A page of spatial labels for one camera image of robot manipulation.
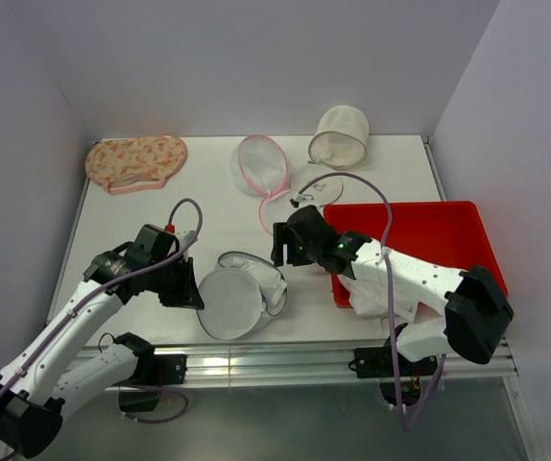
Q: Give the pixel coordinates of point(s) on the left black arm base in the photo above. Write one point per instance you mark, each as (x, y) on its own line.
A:
(158, 370)

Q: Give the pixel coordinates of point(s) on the white bra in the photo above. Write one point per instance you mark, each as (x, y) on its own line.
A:
(370, 299)
(272, 283)

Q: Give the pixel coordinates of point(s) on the beige mesh laundry bag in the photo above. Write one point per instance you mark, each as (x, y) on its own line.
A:
(339, 143)

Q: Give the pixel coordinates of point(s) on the orange floral laundry bag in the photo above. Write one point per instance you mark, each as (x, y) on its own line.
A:
(128, 165)

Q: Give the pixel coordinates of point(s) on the white bra in tray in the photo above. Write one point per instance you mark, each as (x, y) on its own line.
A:
(370, 299)

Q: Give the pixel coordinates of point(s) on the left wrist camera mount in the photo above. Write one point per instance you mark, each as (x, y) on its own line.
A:
(183, 239)

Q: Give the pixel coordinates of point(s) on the pink-trimmed white mesh laundry bag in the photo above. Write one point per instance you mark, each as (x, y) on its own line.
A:
(259, 167)

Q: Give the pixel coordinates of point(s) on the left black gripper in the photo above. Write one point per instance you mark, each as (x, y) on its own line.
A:
(187, 294)

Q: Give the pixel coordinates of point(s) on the red plastic tray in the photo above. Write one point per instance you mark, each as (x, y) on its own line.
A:
(418, 248)

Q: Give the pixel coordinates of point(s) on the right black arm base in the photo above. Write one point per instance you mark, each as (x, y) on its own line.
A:
(376, 362)

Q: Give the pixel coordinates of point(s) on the grey-trimmed white mesh laundry bag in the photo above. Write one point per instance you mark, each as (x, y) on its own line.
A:
(234, 307)

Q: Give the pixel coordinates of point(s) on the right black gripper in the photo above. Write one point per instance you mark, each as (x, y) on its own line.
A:
(281, 233)

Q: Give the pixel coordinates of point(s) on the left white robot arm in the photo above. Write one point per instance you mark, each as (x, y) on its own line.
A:
(38, 391)

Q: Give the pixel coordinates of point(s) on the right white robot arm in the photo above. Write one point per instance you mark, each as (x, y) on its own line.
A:
(472, 312)

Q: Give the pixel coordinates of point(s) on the aluminium mounting rail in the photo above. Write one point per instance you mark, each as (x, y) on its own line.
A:
(278, 364)

